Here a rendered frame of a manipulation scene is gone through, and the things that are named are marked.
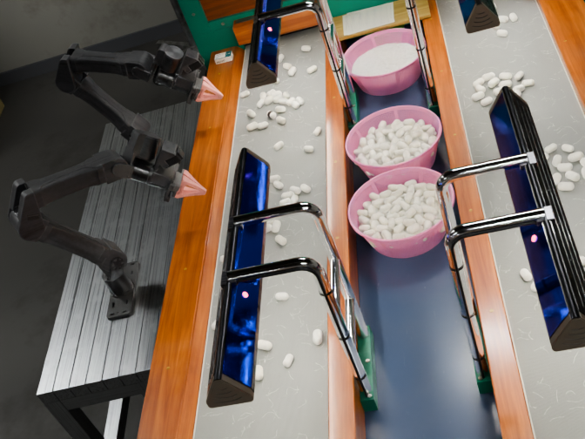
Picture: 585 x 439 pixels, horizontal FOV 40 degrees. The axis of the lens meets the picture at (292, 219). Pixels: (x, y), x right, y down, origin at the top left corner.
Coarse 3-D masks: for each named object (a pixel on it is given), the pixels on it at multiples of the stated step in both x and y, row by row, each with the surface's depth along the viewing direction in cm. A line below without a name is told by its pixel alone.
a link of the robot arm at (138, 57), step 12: (72, 48) 244; (60, 60) 240; (72, 60) 241; (84, 60) 241; (96, 60) 240; (108, 60) 239; (120, 60) 238; (132, 60) 238; (144, 60) 238; (60, 72) 244; (108, 72) 242; (120, 72) 241; (60, 84) 247; (72, 84) 246
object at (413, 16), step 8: (408, 0) 213; (408, 8) 215; (416, 8) 232; (408, 16) 218; (416, 16) 217; (416, 24) 218; (416, 32) 219; (416, 40) 222; (416, 48) 224; (424, 48) 223; (424, 56) 225; (424, 64) 226; (424, 72) 228; (424, 80) 230; (432, 80) 231; (432, 88) 232; (432, 96) 233; (432, 104) 235
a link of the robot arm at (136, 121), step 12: (72, 72) 247; (84, 72) 250; (84, 84) 249; (96, 84) 252; (84, 96) 250; (96, 96) 250; (108, 96) 254; (96, 108) 254; (108, 108) 252; (120, 108) 255; (120, 120) 254; (132, 120) 256; (144, 120) 259
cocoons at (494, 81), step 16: (512, 16) 248; (496, 32) 245; (480, 80) 229; (496, 80) 227; (528, 80) 222; (480, 96) 224; (560, 160) 196; (576, 160) 196; (560, 176) 192; (576, 176) 190; (528, 272) 173
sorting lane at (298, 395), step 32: (320, 64) 265; (256, 96) 263; (320, 96) 251; (256, 128) 249; (288, 128) 244; (288, 160) 232; (320, 160) 227; (320, 192) 217; (224, 224) 219; (288, 224) 211; (288, 256) 202; (320, 256) 199; (288, 288) 194; (288, 320) 187; (320, 320) 184; (288, 352) 180; (320, 352) 177; (256, 384) 176; (288, 384) 173; (320, 384) 170; (224, 416) 172; (256, 416) 169; (288, 416) 167; (320, 416) 164
